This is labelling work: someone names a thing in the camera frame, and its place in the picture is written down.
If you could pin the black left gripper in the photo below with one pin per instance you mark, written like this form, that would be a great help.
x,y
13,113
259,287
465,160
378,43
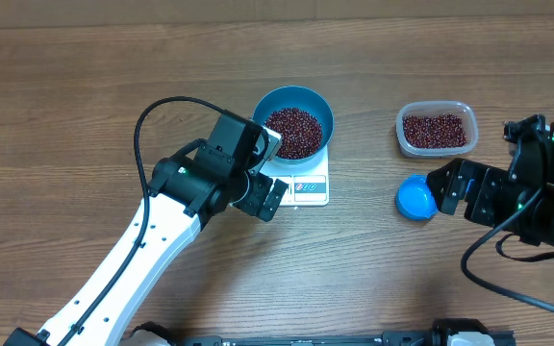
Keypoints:
x,y
253,205

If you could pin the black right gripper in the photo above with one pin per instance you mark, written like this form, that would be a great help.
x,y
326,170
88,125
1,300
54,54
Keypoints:
x,y
483,187

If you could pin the blue measuring scoop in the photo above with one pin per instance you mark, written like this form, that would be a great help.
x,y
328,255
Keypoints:
x,y
414,199

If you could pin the red beans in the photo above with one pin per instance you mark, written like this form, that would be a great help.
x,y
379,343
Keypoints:
x,y
301,133

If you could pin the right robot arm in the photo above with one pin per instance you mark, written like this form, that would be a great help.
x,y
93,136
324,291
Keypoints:
x,y
532,223

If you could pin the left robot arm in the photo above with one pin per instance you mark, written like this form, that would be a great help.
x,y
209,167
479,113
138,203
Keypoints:
x,y
183,193

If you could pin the white digital kitchen scale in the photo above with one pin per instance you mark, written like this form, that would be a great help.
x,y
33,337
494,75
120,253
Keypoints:
x,y
307,180

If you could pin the teal bowl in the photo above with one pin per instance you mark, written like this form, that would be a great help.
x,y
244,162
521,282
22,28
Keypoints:
x,y
302,98

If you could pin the clear plastic container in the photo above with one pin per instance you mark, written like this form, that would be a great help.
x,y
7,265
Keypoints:
x,y
436,129

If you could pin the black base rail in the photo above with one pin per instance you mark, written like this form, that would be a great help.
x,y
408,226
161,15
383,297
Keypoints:
x,y
444,332

